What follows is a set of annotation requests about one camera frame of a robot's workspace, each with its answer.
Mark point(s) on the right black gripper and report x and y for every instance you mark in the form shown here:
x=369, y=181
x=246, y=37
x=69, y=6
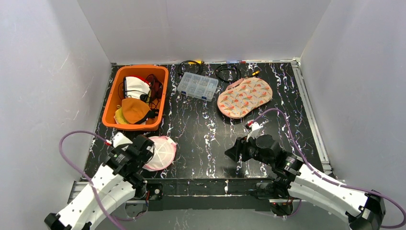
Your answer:
x=242, y=151

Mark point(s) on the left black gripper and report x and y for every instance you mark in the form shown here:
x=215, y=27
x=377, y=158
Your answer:
x=147, y=151

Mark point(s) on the white mesh laundry bag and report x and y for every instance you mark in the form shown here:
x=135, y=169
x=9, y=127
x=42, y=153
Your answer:
x=164, y=152

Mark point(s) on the orange bra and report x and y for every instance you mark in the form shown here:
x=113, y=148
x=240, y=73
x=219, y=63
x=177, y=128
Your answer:
x=137, y=112

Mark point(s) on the floral pink fabric pouch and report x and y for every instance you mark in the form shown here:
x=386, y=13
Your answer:
x=243, y=96

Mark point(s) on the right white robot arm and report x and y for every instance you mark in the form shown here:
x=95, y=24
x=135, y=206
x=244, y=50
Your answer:
x=361, y=210

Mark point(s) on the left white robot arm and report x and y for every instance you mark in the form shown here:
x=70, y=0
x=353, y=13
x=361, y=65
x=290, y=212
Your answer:
x=117, y=180

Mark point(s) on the yellow bra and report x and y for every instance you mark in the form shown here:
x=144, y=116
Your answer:
x=119, y=117

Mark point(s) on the dark maroon bra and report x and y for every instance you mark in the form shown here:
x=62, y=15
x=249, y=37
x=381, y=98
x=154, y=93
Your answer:
x=156, y=89

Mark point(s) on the orange plastic bin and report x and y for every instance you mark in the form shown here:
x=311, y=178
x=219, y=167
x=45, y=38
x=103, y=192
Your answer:
x=127, y=85

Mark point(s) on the clear plastic screw box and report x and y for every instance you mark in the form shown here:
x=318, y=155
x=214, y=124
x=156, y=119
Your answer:
x=198, y=86

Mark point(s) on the red garment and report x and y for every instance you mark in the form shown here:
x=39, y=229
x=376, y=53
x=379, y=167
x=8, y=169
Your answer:
x=144, y=80

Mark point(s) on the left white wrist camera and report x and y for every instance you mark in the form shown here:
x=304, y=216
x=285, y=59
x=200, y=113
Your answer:
x=119, y=142

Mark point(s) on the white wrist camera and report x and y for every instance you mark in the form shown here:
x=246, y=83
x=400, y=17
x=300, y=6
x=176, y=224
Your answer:
x=119, y=142
x=254, y=128

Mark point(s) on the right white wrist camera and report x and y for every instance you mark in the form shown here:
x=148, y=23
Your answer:
x=254, y=128

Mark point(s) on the aluminium right rail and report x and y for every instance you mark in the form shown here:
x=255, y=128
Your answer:
x=309, y=104

